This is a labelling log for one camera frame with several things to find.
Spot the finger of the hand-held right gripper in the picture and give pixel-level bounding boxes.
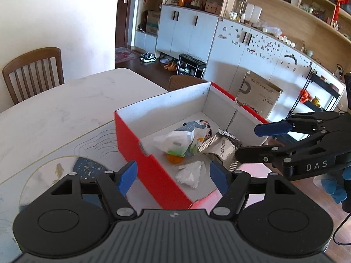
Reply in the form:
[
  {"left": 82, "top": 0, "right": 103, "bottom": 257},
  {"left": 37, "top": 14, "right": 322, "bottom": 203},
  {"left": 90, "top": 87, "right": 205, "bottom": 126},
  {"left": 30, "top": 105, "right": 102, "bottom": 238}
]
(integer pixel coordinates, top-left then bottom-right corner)
[
  {"left": 254, "top": 111, "right": 341, "bottom": 137},
  {"left": 236, "top": 131, "right": 334, "bottom": 171}
]

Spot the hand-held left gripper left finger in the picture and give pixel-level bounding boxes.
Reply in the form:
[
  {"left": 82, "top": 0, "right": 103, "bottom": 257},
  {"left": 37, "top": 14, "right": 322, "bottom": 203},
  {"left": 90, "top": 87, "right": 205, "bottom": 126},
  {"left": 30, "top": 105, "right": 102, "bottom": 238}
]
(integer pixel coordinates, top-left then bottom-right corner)
[{"left": 50, "top": 160, "right": 138, "bottom": 220}]

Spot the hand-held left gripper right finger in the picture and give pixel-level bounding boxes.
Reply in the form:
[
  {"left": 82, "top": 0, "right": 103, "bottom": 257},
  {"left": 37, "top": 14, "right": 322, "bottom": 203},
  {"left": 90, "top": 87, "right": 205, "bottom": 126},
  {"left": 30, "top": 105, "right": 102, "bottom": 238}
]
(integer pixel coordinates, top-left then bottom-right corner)
[{"left": 209, "top": 160, "right": 301, "bottom": 221}]

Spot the red cardboard box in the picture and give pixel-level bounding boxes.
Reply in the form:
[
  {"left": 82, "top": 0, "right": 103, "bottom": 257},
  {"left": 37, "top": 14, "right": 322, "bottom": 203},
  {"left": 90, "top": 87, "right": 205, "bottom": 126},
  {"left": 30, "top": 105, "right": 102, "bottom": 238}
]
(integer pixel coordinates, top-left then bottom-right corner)
[{"left": 114, "top": 81, "right": 270, "bottom": 210}]

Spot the silver foil packet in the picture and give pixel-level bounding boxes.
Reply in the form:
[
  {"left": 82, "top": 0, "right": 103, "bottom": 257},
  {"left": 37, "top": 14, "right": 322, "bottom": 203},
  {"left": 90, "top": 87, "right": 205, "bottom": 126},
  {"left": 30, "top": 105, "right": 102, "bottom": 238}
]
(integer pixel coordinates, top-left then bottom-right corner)
[{"left": 198, "top": 128, "right": 242, "bottom": 172}]

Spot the clear bag of white beads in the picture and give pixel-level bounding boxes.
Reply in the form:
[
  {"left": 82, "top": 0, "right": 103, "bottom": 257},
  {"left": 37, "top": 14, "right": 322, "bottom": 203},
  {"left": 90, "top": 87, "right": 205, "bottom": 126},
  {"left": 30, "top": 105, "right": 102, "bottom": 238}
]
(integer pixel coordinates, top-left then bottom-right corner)
[{"left": 175, "top": 161, "right": 206, "bottom": 189}]

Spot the white tissue pack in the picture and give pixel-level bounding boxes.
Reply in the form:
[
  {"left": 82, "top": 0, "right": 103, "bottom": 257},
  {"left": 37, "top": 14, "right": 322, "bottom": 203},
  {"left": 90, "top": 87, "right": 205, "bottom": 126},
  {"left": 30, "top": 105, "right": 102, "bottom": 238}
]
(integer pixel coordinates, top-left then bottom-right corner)
[{"left": 153, "top": 120, "right": 215, "bottom": 165}]

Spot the white marble desktop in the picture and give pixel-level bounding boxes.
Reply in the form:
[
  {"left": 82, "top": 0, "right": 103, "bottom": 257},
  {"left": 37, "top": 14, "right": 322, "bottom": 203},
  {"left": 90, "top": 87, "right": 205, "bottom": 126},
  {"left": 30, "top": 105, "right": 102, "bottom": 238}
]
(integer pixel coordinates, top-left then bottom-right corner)
[{"left": 0, "top": 68, "right": 169, "bottom": 263}]

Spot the person's right hand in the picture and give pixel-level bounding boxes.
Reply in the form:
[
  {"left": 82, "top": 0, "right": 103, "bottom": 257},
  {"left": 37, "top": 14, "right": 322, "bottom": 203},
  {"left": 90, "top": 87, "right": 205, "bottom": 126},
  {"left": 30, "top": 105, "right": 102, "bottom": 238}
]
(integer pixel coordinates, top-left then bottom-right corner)
[{"left": 321, "top": 167, "right": 351, "bottom": 205}]

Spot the large cardboard box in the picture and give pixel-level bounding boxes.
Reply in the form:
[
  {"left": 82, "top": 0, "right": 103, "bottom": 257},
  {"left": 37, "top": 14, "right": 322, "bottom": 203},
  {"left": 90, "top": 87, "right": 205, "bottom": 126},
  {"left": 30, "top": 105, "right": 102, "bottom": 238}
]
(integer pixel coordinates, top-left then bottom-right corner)
[{"left": 236, "top": 71, "right": 283, "bottom": 121}]

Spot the black rolling cart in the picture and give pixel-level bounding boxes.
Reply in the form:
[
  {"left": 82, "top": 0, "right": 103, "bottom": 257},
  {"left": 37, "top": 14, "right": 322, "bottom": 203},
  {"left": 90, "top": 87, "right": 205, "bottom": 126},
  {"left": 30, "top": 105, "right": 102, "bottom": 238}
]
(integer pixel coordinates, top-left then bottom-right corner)
[{"left": 288, "top": 71, "right": 346, "bottom": 116}]

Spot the round feather print placemat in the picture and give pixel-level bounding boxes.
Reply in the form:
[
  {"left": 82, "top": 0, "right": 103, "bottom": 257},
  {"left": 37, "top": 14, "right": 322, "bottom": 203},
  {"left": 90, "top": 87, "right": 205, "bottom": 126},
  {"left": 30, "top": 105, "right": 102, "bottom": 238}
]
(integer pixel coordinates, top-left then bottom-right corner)
[{"left": 19, "top": 156, "right": 129, "bottom": 215}]

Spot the brown chair backrest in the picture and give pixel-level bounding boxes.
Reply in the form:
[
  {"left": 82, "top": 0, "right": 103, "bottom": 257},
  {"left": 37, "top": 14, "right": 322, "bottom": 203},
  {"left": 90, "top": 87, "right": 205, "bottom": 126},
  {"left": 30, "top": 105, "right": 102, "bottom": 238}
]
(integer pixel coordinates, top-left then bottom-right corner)
[{"left": 168, "top": 75, "right": 209, "bottom": 91}]

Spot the black shoe rack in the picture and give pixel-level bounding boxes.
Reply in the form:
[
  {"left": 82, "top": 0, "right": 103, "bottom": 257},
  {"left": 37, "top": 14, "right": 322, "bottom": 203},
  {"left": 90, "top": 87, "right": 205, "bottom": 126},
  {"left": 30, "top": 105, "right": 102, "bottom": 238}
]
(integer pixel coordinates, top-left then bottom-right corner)
[{"left": 177, "top": 54, "right": 207, "bottom": 79}]

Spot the white canister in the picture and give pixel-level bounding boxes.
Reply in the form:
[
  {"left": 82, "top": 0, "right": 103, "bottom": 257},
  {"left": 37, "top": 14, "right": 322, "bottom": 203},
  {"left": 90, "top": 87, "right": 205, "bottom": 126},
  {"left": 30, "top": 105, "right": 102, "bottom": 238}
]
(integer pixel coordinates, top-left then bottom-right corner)
[{"left": 245, "top": 4, "right": 263, "bottom": 24}]

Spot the patterned door rug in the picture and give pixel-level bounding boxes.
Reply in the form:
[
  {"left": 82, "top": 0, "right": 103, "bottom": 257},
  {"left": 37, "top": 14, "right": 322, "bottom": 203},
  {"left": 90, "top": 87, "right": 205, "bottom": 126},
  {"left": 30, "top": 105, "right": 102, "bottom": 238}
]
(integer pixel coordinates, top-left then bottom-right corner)
[{"left": 115, "top": 48, "right": 142, "bottom": 63}]

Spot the glass jar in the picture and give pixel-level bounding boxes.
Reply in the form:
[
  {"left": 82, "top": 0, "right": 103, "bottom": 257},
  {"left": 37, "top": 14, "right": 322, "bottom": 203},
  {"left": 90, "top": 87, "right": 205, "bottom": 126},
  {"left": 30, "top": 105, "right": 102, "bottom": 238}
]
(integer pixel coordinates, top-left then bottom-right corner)
[{"left": 234, "top": 0, "right": 247, "bottom": 20}]

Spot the brown slatted wooden chair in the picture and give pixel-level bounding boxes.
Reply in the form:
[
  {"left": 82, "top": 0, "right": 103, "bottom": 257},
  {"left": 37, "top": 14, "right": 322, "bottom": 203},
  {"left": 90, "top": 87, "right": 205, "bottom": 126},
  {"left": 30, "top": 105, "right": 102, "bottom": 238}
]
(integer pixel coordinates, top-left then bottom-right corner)
[{"left": 2, "top": 47, "right": 65, "bottom": 105}]

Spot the dark wooden door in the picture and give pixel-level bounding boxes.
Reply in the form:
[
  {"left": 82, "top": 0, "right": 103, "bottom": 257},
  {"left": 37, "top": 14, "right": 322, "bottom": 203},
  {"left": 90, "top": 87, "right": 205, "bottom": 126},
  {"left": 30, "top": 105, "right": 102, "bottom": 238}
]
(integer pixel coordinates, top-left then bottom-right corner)
[{"left": 115, "top": 0, "right": 138, "bottom": 50}]

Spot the small cardboard box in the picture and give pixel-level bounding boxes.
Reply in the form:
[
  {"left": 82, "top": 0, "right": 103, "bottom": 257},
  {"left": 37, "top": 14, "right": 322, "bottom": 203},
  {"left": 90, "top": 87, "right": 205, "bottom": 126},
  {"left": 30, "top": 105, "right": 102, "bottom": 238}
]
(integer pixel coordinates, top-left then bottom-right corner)
[{"left": 145, "top": 10, "right": 160, "bottom": 35}]

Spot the black cable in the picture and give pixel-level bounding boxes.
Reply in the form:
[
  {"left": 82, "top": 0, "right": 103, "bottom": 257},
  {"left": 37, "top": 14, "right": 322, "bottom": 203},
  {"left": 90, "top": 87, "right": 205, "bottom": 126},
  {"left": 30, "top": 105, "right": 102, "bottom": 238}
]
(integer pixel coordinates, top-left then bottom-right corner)
[{"left": 333, "top": 211, "right": 351, "bottom": 246}]

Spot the white wall cabinet unit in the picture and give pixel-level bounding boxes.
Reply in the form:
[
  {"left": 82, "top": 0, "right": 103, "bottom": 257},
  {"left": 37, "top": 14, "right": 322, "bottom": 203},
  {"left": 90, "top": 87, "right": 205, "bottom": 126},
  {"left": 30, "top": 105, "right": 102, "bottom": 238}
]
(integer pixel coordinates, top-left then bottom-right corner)
[{"left": 134, "top": 0, "right": 351, "bottom": 132}]

